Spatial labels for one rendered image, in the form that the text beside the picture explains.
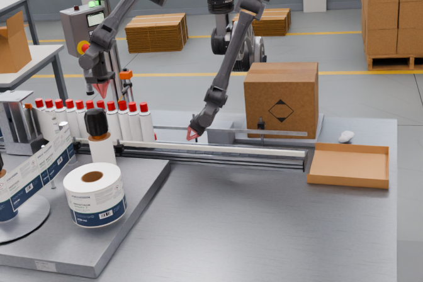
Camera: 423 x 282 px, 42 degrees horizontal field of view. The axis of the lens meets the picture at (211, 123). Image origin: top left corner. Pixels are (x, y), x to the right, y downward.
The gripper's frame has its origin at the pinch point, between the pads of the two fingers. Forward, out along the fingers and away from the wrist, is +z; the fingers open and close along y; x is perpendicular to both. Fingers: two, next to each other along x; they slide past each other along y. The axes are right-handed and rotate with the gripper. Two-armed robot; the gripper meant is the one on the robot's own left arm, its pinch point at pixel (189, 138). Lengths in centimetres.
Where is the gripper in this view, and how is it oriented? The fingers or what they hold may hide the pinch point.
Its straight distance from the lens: 233.7
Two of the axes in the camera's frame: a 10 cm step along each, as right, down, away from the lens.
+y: -2.7, 4.3, -8.6
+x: 8.0, 6.0, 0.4
